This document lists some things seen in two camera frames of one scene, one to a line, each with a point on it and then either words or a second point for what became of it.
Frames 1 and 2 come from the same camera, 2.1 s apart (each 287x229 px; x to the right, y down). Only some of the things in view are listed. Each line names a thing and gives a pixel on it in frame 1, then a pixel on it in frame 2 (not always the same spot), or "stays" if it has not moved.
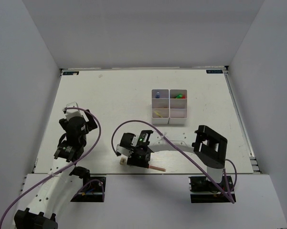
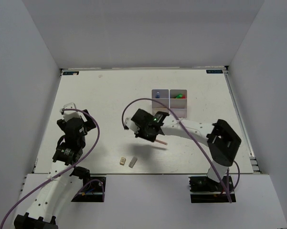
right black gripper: [134, 161] -> [140, 134]
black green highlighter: [179, 96] stays
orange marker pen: [157, 168] -> [161, 142]
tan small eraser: [122, 161] stays
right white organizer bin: [178, 106] stays
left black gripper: [90, 124] stays
